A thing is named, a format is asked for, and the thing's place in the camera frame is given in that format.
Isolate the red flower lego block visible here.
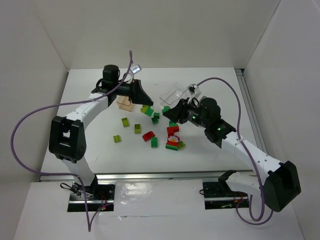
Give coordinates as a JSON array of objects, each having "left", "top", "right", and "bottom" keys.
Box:
[{"left": 165, "top": 134, "right": 180, "bottom": 151}]

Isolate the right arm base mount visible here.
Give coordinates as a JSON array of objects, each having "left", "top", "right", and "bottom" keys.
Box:
[{"left": 199, "top": 170, "right": 249, "bottom": 210}]

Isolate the green lego brick upside down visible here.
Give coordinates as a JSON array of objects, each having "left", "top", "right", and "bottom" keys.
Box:
[{"left": 151, "top": 117, "right": 159, "bottom": 124}]

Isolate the red sloped lego brick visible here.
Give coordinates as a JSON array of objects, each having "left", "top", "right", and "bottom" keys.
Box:
[{"left": 142, "top": 131, "right": 156, "bottom": 142}]

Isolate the green curved lego brick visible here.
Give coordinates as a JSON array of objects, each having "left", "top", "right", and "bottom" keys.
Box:
[{"left": 161, "top": 106, "right": 171, "bottom": 114}]

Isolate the clear transparent container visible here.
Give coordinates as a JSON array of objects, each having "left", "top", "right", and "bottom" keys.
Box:
[{"left": 159, "top": 82, "right": 188, "bottom": 109}]

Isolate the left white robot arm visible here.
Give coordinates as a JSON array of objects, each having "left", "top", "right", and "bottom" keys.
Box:
[{"left": 48, "top": 63, "right": 153, "bottom": 196}]

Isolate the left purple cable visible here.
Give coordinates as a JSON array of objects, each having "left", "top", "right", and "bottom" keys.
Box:
[{"left": 10, "top": 49, "right": 135, "bottom": 233}]

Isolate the aluminium rail right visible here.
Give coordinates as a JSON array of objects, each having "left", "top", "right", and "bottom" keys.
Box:
[{"left": 234, "top": 68, "right": 268, "bottom": 153}]

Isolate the green lego brick carried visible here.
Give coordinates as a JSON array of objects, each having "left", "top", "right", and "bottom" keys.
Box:
[{"left": 145, "top": 106, "right": 154, "bottom": 118}]

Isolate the aluminium rail front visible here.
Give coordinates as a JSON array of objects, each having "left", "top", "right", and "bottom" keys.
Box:
[{"left": 39, "top": 169, "right": 256, "bottom": 183}]

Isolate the lime long lego brick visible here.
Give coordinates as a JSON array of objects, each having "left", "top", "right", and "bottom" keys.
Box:
[{"left": 140, "top": 105, "right": 151, "bottom": 115}]

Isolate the orange transparent container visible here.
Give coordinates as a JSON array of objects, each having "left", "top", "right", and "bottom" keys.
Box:
[{"left": 116, "top": 96, "right": 134, "bottom": 112}]

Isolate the aluminium rail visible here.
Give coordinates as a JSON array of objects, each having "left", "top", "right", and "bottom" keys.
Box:
[
  {"left": 39, "top": 169, "right": 256, "bottom": 183},
  {"left": 234, "top": 68, "right": 268, "bottom": 153}
]

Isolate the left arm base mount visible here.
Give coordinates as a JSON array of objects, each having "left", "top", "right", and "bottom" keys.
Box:
[{"left": 67, "top": 183, "right": 116, "bottom": 213}]

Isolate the red L-shaped lego brick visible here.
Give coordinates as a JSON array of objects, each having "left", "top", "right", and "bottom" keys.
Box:
[{"left": 166, "top": 125, "right": 180, "bottom": 136}]

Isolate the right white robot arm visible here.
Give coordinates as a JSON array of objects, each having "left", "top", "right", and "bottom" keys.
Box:
[{"left": 163, "top": 97, "right": 301, "bottom": 212}]

